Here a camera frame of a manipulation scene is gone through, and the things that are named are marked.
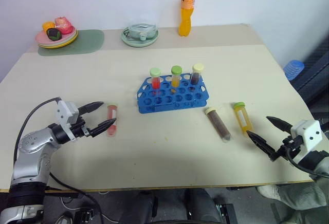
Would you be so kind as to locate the red tube light green cap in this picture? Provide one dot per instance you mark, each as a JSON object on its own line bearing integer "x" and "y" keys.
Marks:
{"x": 155, "y": 81}

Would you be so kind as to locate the orange tube green cap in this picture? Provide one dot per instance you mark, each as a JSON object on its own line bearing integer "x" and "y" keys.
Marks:
{"x": 176, "y": 78}

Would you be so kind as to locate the pink toy peach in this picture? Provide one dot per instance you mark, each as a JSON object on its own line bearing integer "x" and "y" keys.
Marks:
{"x": 63, "y": 25}

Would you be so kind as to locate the yellow plate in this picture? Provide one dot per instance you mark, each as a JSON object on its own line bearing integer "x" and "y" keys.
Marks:
{"x": 67, "y": 43}

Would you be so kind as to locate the pink plate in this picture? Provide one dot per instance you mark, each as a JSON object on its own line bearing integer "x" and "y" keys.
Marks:
{"x": 41, "y": 37}

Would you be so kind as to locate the dark brown tube cream cap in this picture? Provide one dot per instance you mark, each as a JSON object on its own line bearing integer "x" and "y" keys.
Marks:
{"x": 196, "y": 76}

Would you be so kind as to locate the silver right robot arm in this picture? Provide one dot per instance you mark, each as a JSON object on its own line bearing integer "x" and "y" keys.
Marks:
{"x": 314, "y": 162}

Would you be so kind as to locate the blue test tube rack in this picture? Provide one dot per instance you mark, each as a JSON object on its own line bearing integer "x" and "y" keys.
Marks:
{"x": 177, "y": 100}

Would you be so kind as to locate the dark rounded shape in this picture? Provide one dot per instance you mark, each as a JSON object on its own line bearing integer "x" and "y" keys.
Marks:
{"x": 140, "y": 208}
{"x": 201, "y": 206}

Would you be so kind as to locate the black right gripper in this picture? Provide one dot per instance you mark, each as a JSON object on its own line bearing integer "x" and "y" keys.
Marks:
{"x": 289, "y": 148}

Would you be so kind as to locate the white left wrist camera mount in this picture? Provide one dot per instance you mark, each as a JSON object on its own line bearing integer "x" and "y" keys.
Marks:
{"x": 67, "y": 113}

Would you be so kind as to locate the green placemat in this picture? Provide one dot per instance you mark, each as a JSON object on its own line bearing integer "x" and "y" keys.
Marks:
{"x": 90, "y": 41}

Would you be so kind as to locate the light green plate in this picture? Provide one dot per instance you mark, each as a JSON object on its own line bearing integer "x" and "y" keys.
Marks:
{"x": 138, "y": 43}

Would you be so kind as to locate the blue water bottle cap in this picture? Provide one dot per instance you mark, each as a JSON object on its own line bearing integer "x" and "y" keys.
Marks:
{"x": 293, "y": 68}

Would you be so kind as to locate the yellow tube green cap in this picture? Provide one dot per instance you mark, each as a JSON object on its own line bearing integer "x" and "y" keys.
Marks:
{"x": 243, "y": 118}

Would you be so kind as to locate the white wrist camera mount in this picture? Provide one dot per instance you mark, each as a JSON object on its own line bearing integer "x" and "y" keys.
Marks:
{"x": 307, "y": 132}
{"x": 67, "y": 113}

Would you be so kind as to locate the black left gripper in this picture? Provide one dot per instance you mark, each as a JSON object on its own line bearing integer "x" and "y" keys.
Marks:
{"x": 80, "y": 130}

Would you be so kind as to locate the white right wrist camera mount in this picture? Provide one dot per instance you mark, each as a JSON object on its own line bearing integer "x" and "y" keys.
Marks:
{"x": 307, "y": 132}

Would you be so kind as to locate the black chair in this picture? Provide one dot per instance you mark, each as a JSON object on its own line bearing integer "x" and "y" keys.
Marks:
{"x": 314, "y": 77}

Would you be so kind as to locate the dark brown toy fruit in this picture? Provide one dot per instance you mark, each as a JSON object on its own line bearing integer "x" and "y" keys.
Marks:
{"x": 53, "y": 34}

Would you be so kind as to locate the orange soda bottle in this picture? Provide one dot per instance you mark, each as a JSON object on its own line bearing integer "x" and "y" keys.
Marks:
{"x": 186, "y": 16}

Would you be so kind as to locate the orange toy fruit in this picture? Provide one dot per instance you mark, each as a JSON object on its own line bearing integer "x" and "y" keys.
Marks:
{"x": 48, "y": 25}

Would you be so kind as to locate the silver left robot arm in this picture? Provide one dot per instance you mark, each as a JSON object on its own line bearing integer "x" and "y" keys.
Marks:
{"x": 30, "y": 152}

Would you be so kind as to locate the pink tube pink cap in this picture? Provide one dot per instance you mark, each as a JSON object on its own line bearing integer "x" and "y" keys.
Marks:
{"x": 112, "y": 113}

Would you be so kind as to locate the brown tube beige cap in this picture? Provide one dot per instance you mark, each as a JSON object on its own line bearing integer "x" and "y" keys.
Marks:
{"x": 219, "y": 125}

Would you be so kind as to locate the black box under table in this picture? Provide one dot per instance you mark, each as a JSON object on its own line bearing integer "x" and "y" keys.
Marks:
{"x": 226, "y": 212}

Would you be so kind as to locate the grey ribbed fabric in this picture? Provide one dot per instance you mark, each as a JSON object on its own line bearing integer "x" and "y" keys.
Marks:
{"x": 300, "y": 195}

